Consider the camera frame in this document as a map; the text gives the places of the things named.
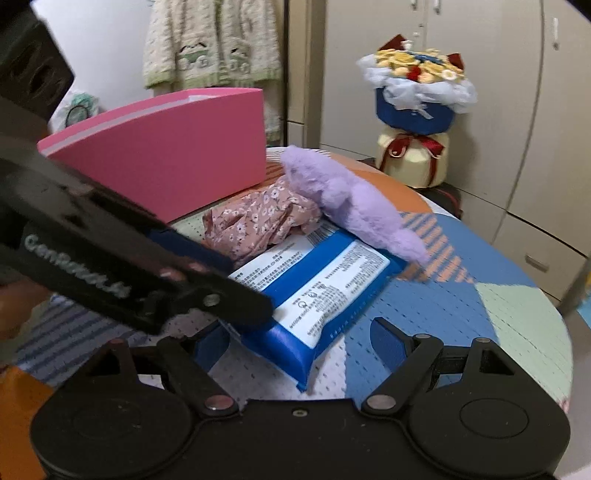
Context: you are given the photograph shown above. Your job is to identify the white plastic bag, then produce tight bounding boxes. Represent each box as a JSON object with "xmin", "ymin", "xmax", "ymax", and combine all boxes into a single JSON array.
[{"xmin": 48, "ymin": 88, "xmax": 101, "ymax": 134}]

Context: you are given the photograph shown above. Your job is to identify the white knitted cardigans on rack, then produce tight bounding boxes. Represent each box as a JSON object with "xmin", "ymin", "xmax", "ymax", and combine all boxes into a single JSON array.
[{"xmin": 143, "ymin": 0, "xmax": 284, "ymax": 144}]

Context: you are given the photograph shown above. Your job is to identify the grey wardrobe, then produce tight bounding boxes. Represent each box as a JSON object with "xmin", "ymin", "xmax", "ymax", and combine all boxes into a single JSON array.
[{"xmin": 286, "ymin": 0, "xmax": 591, "ymax": 301}]

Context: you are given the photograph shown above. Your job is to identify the pink cardboard box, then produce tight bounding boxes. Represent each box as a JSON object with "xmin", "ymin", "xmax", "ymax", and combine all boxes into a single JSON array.
[{"xmin": 37, "ymin": 88, "xmax": 269, "ymax": 224}]

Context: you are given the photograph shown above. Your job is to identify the yellow flower bouquet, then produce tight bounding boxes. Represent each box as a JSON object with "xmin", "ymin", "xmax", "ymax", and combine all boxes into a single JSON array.
[{"xmin": 355, "ymin": 32, "xmax": 478, "ymax": 190}]

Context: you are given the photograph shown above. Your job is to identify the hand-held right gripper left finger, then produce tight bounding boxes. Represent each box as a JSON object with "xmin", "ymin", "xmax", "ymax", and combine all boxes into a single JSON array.
[{"xmin": 81, "ymin": 320, "xmax": 241, "ymax": 418}]

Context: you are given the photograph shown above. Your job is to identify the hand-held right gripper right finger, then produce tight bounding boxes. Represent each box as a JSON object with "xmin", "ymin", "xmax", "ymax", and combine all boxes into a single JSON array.
[{"xmin": 360, "ymin": 316, "xmax": 518, "ymax": 416}]

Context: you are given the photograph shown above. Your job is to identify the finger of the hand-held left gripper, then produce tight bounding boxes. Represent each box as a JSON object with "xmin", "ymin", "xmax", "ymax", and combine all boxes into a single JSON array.
[{"xmin": 148, "ymin": 228, "xmax": 275, "ymax": 330}]

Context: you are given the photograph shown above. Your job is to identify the pink floral cloth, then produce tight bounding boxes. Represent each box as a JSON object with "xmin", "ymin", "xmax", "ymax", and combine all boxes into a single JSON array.
[{"xmin": 202, "ymin": 178, "xmax": 324, "ymax": 268}]

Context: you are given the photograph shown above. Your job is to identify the blue wet wipes pack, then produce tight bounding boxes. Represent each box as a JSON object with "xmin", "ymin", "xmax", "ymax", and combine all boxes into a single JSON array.
[{"xmin": 217, "ymin": 222, "xmax": 409, "ymax": 393}]

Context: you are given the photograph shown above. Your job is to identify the purple plush toy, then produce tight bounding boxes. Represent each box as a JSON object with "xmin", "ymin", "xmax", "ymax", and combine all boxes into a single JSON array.
[{"xmin": 281, "ymin": 144, "xmax": 432, "ymax": 267}]

